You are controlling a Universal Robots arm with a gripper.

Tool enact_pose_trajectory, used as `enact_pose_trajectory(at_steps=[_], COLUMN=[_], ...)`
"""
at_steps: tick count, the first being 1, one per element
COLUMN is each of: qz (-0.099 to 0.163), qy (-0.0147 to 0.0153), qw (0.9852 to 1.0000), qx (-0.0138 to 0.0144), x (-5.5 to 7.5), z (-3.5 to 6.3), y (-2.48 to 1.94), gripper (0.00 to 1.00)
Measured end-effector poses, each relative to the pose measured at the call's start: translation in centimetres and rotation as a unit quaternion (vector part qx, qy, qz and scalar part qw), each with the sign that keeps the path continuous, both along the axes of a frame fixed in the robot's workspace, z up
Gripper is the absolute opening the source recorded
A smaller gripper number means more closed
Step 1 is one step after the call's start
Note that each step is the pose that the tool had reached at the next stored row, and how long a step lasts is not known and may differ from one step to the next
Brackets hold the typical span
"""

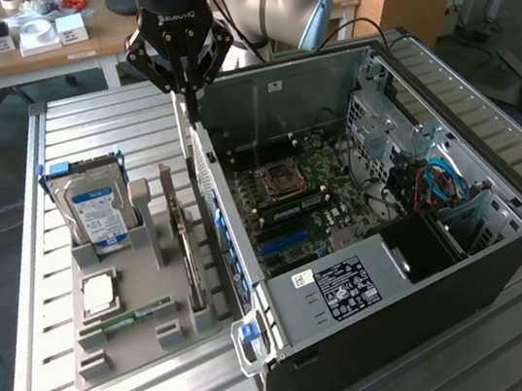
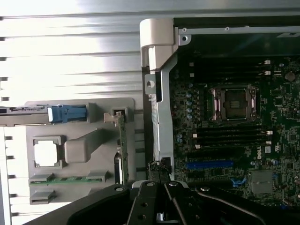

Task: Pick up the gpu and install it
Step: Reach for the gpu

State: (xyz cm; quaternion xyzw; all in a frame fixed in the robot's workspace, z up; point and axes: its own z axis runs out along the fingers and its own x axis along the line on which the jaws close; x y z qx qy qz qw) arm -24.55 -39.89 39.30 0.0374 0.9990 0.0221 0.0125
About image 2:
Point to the blue board connector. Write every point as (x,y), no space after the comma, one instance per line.
(237,182)

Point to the grey parts rack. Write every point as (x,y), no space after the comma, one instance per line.
(98,150)

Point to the blue expansion slot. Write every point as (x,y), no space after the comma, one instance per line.
(211,164)

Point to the hard disk with blue carrier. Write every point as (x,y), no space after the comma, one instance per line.
(68,113)

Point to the silver chipset heatsink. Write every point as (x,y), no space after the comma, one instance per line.
(262,182)

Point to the black expansion slot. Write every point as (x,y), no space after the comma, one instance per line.
(215,183)
(211,154)

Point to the green motherboard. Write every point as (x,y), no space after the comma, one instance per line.
(257,152)

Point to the metal CPU socket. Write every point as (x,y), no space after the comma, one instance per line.
(234,104)

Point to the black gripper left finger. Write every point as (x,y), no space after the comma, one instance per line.
(145,201)

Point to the open black PC case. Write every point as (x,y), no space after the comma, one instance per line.
(164,117)

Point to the silver CPU chip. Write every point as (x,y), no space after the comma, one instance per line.
(45,151)

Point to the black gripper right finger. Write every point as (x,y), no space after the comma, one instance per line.
(182,204)

